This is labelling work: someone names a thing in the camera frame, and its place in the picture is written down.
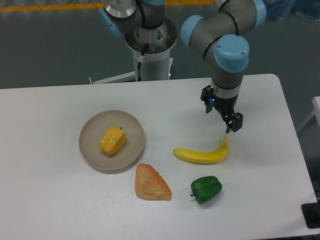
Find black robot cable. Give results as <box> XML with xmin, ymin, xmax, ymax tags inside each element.
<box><xmin>136</xmin><ymin>42</ymin><xmax>150</xmax><ymax>82</ymax></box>

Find white furniture at right edge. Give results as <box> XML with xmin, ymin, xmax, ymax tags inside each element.
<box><xmin>296</xmin><ymin>96</ymin><xmax>320</xmax><ymax>138</ymax></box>

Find black device at table edge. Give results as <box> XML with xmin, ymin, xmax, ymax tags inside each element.
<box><xmin>301</xmin><ymin>202</ymin><xmax>320</xmax><ymax>229</ymax></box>

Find beige round plate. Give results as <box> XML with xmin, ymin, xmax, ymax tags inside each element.
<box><xmin>79</xmin><ymin>110</ymin><xmax>145</xmax><ymax>174</ymax></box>

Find yellow bell pepper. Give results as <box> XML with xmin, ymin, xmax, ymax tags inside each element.
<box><xmin>99</xmin><ymin>126</ymin><xmax>127</xmax><ymax>156</ymax></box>

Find blue plastic bags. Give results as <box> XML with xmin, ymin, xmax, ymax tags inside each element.
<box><xmin>263</xmin><ymin>0</ymin><xmax>320</xmax><ymax>22</ymax></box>

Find green bell pepper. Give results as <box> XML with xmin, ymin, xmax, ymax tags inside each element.
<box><xmin>190</xmin><ymin>176</ymin><xmax>223</xmax><ymax>204</ymax></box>

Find yellow banana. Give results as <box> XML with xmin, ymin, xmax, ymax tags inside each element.
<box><xmin>172</xmin><ymin>136</ymin><xmax>230</xmax><ymax>165</ymax></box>

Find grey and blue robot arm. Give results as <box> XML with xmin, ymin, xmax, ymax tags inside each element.
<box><xmin>99</xmin><ymin>0</ymin><xmax>266</xmax><ymax>133</ymax></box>

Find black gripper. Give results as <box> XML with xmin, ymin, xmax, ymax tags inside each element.
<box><xmin>200</xmin><ymin>85</ymin><xmax>244</xmax><ymax>134</ymax></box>

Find golden triangular pastry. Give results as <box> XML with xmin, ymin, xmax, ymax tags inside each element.
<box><xmin>134</xmin><ymin>163</ymin><xmax>172</xmax><ymax>201</ymax></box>

